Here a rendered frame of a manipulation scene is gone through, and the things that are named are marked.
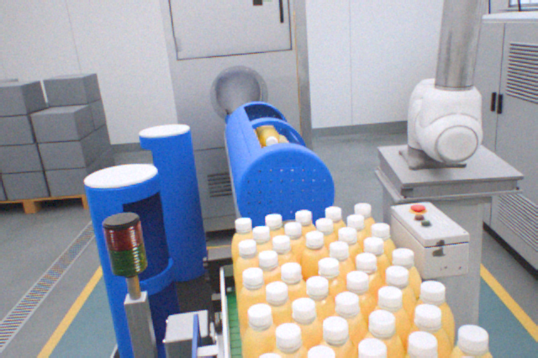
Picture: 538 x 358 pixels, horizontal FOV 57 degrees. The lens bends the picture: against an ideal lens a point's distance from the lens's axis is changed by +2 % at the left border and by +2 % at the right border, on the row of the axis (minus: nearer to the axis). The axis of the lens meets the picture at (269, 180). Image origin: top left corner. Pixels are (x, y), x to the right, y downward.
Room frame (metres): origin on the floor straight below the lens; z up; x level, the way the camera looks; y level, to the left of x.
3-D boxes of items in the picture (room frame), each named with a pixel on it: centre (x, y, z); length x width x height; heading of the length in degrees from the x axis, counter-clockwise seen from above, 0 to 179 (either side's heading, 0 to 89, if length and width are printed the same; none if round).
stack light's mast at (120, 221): (0.81, 0.27, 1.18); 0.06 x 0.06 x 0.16
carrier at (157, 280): (1.86, 0.59, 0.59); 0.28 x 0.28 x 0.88
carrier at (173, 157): (2.68, 0.56, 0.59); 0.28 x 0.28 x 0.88
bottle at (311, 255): (0.97, -0.09, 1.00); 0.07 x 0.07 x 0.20
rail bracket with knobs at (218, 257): (1.16, 0.14, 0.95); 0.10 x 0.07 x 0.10; 96
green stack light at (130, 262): (0.81, 0.27, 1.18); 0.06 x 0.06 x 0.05
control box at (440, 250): (1.05, -0.36, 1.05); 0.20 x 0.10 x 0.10; 6
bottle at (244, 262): (0.96, 0.06, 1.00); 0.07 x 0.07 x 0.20
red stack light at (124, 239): (0.81, 0.27, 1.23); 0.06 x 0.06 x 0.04
